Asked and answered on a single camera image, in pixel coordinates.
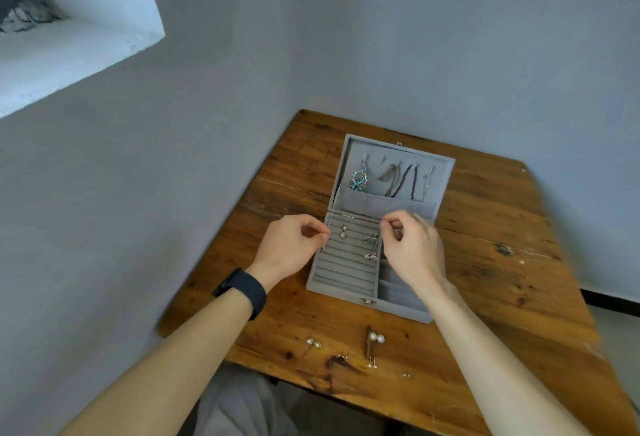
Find black wrist band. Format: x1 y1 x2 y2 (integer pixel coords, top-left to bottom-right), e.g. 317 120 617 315
212 268 268 321

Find person's right hand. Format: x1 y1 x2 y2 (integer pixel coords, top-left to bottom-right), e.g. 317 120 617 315
379 209 448 297

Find person's left hand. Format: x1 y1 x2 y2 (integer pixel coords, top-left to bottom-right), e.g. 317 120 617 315
247 214 331 292

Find person's right forearm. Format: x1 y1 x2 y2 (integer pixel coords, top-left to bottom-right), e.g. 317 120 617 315
419 278 592 436

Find grey cord necklace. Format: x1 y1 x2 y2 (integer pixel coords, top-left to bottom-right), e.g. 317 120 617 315
378 163 401 198

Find person's grey trousers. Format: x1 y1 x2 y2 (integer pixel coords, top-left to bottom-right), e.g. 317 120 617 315
192 362 306 436

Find turquoise dangle earring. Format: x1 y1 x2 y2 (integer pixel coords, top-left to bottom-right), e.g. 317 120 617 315
346 153 371 192

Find person's left forearm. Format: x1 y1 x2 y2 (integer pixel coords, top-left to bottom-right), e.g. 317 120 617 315
59 278 254 436

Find grey velvet jewelry box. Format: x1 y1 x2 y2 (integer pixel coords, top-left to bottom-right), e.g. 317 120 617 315
305 133 456 324

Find dark beaded necklace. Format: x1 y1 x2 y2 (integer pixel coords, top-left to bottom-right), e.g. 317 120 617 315
391 163 419 200

